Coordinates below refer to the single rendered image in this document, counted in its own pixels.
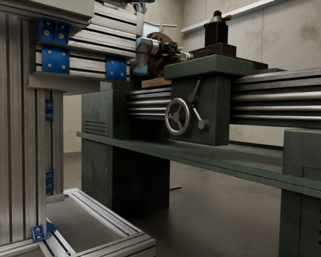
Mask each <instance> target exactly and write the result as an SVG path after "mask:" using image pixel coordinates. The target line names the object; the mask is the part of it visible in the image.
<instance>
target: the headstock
mask: <svg viewBox="0 0 321 257"><path fill-rule="evenodd" d="M131 84H132V85H131ZM132 87H133V88H132ZM140 89H146V88H142V80H140V79H139V78H138V77H137V76H136V75H134V74H133V72H132V71H130V82H127V83H126V82H125V83H109V82H100V91H108V90H125V91H131V90H140Z"/></svg>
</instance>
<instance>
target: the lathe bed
mask: <svg viewBox="0 0 321 257"><path fill-rule="evenodd" d="M126 95H130V96H129V99H130V102H128V101H129V100H128V101H127V103H126V105H127V111H130V113H128V112H127V115H130V119H145V120H164V121H165V112H166V108H167V106H168V104H169V102H170V101H171V86H164V87H156V88H148V89H140V90H131V91H128V92H126ZM129 105H130V108H129V107H128V106H129ZM230 124H238V125H257V126H276V127H294V128H304V129H321V67H313V68H305V69H297V70H289V71H281V72H273V73H265V74H257V75H249V76H241V77H236V78H231V94H230Z"/></svg>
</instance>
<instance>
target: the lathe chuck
mask: <svg viewBox="0 0 321 257"><path fill-rule="evenodd" d="M150 34H152V35H156V34H157V36H158V38H159V40H160V41H161V40H162V42H163V43H166V42H169V41H173V40H172V39H171V38H170V37H169V36H168V35H166V34H164V33H162V32H152V33H150ZM150 34H147V35H145V36H143V37H144V38H148V35H150ZM157 57H158V59H161V58H162V54H160V56H157ZM155 62H156V60H155V57H154V55H153V54H147V65H148V66H147V73H146V75H140V77H141V78H142V79H144V80H145V81H146V80H151V79H150V78H149V76H150V74H151V71H152V69H153V67H154V65H155ZM176 63H178V61H173V62H171V63H168V64H167V65H165V66H168V65H172V64H176ZM158 78H164V69H163V70H161V72H160V74H159V76H157V77H155V78H154V79H158Z"/></svg>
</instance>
